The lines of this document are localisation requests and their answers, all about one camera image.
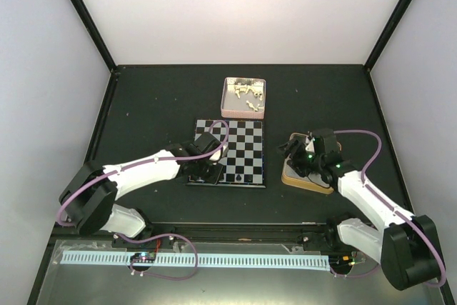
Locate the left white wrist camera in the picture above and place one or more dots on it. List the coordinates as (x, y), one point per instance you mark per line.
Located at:
(220, 154)

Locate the left black frame post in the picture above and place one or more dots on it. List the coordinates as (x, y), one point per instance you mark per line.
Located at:
(92, 30)

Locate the pile of white chess pieces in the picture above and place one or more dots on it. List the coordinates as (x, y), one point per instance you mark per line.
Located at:
(252, 96)

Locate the pink tin tray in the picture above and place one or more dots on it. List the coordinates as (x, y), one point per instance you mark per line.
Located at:
(233, 108)

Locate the black and grey chessboard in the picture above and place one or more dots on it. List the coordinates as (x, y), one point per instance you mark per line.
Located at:
(245, 155)

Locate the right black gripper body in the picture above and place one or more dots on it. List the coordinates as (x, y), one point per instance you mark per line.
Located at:
(304, 163)

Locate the small green circuit board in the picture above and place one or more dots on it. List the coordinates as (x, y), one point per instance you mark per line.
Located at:
(143, 257)

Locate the right black frame post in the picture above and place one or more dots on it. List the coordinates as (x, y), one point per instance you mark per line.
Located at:
(393, 21)

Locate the black frame post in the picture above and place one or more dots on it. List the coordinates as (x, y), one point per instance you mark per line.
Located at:
(92, 30)
(393, 21)

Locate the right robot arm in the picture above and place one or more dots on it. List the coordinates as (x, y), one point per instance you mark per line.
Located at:
(404, 245)

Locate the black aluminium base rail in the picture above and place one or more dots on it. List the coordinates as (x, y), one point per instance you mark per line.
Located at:
(312, 237)

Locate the light blue slotted cable duct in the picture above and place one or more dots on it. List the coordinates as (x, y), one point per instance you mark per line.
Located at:
(237, 261)

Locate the yellow tin tray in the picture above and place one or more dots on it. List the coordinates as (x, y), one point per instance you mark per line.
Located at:
(300, 180)

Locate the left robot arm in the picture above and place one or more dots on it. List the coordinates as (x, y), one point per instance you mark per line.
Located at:
(88, 203)

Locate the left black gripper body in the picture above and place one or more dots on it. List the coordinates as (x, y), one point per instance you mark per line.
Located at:
(207, 175)

